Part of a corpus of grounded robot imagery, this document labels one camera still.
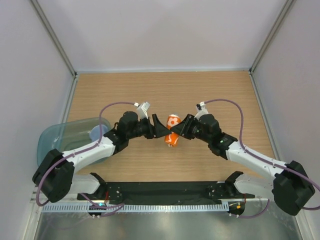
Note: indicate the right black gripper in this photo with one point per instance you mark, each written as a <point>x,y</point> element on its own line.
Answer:
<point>183,128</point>

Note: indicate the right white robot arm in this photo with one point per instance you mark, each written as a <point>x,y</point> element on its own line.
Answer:
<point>284,183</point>

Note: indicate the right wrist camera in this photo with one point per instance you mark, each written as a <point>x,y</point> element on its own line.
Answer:
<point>201,110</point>

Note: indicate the white slotted cable duct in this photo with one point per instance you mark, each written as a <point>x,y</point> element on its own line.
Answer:
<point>85,207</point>

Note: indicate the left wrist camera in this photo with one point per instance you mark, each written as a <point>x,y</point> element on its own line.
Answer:
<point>142,109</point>

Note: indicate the blue bear towel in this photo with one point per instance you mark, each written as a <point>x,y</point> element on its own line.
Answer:
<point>95,133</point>

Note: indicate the translucent blue plastic bin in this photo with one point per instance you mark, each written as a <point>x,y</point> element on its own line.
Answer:
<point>67,136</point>

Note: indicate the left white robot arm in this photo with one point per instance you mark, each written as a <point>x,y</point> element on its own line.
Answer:
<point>56,175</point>

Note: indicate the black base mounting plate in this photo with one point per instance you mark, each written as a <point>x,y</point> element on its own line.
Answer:
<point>168,193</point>

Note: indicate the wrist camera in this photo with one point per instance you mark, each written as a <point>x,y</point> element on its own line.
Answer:
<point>142,109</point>
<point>201,110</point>

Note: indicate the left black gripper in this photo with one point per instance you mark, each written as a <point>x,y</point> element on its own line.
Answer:
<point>152,133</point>

